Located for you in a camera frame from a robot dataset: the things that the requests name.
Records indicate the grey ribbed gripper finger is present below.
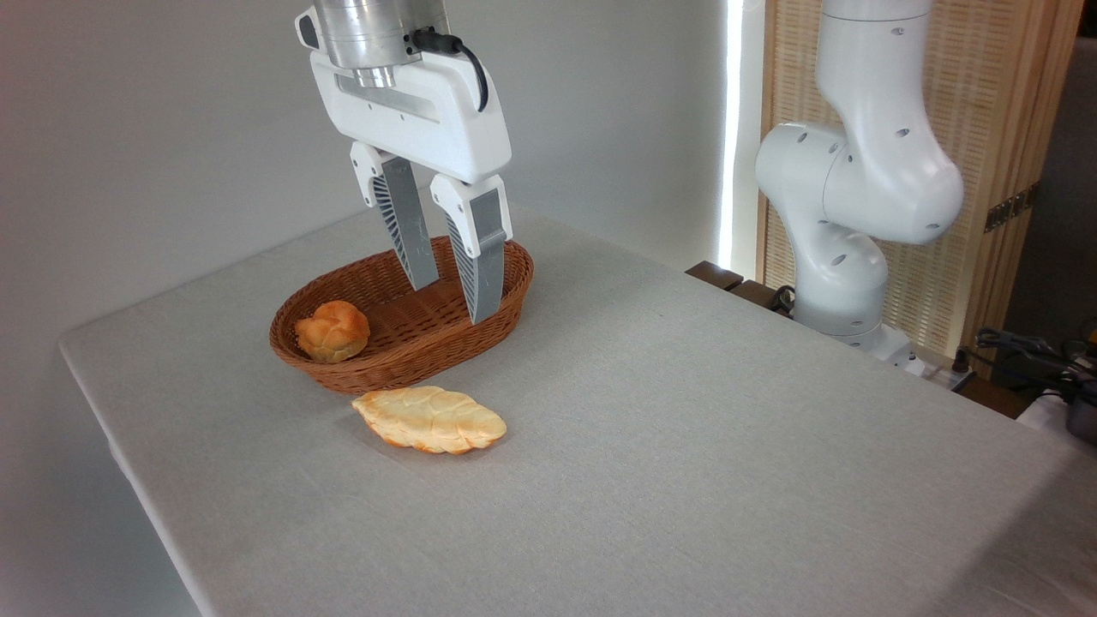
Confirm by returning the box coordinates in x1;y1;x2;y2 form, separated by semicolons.
429;174;513;325
350;141;441;292

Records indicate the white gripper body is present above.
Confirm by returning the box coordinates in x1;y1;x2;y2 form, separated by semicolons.
309;47;513;185

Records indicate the long braided bread loaf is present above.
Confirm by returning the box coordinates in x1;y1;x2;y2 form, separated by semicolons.
351;386;507;455

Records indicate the round golden bread roll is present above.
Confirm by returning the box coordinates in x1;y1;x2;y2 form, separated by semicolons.
294;300;371;363

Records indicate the brown wicker basket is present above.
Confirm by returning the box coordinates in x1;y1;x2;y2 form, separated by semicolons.
269;236;535;395

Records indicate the dark wooden bench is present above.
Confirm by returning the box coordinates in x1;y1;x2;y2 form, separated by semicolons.
686;261;794;318

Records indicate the grey linen tablecloth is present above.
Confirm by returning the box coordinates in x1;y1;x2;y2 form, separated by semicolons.
58;201;1097;617

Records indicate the black screen hinge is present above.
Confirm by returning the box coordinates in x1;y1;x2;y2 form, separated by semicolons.
984;184;1040;234

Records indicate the wooden slatted folding screen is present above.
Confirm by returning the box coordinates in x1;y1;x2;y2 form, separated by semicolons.
758;0;1085;361

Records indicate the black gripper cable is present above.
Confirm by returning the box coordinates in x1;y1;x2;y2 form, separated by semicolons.
411;28;489;113

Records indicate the black cable bundle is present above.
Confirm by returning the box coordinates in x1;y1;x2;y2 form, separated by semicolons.
975;326;1097;404

